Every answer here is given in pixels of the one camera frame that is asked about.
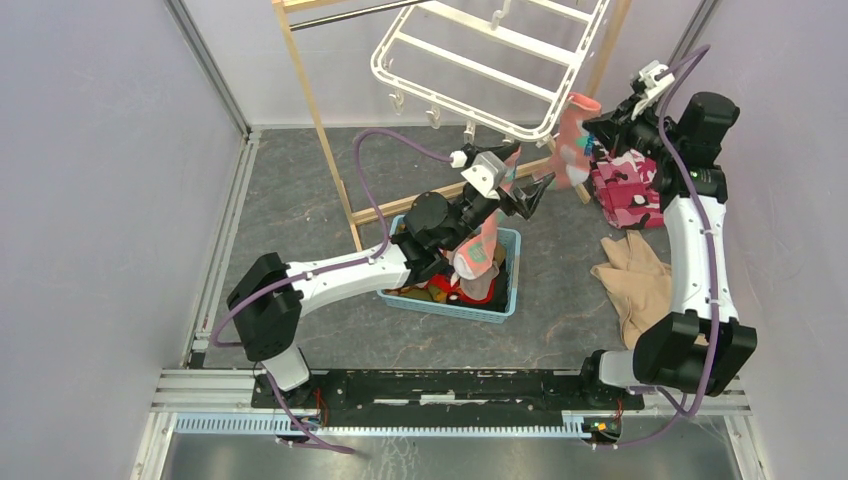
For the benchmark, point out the beige cloth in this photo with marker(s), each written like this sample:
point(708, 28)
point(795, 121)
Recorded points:
point(637, 283)

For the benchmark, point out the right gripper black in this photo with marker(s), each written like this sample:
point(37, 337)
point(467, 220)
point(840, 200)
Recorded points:
point(615, 128)

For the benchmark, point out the white clip hanger frame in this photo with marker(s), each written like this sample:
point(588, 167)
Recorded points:
point(508, 66)

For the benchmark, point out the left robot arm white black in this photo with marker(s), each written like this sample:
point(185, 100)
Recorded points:
point(270, 299)

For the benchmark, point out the black metal rod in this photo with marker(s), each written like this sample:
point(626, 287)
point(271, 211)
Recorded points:
point(349, 15)

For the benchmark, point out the red sock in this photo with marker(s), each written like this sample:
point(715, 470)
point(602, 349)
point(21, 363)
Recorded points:
point(446, 292)

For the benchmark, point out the olive yellow sock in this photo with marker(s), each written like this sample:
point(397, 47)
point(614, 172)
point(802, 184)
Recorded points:
point(412, 292)

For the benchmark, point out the grey brown striped sock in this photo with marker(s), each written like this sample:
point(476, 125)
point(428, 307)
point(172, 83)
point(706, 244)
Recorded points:
point(481, 289)

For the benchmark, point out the toothed cable rail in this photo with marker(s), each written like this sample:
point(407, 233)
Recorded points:
point(280, 425)

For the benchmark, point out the pink sock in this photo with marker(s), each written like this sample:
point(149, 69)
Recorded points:
point(573, 145)
point(476, 256)

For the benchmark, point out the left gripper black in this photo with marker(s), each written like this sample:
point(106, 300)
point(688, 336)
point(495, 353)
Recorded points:
point(528, 196)

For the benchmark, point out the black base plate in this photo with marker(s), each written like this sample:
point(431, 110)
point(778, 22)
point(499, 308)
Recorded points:
point(456, 398)

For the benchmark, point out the wooden rack frame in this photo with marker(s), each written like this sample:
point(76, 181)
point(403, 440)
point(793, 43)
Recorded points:
point(311, 112)

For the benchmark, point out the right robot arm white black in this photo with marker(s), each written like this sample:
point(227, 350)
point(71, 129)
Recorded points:
point(699, 346)

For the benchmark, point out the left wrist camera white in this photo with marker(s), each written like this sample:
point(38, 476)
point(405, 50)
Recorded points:
point(483, 171)

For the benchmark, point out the blue plastic basket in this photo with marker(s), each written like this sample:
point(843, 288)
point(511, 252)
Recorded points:
point(504, 302)

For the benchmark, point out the pink camouflage bag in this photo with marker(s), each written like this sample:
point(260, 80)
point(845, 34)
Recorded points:
point(623, 188)

